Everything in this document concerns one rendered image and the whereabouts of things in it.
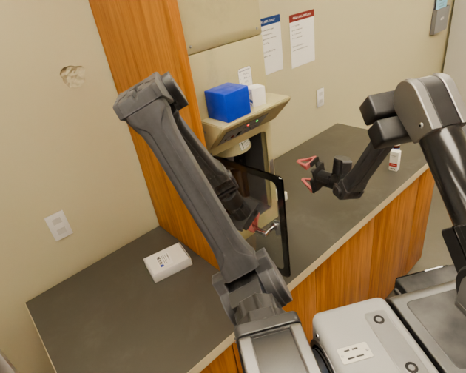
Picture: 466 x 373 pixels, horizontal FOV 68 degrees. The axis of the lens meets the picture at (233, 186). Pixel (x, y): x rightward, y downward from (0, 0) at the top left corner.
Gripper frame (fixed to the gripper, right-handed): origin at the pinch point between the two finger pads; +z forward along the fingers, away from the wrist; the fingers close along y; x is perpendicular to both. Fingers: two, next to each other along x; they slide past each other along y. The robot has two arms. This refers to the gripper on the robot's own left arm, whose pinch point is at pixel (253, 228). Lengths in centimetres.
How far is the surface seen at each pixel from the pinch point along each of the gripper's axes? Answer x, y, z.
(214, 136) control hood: -15.0, -14.8, -23.6
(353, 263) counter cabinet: 9, -26, 69
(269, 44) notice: -57, -95, 2
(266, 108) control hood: -8.4, -33.5, -18.9
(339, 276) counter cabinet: 8, -16, 64
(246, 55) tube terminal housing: -19, -45, -31
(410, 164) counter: 11, -87, 68
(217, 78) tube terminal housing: -20.6, -31.0, -32.8
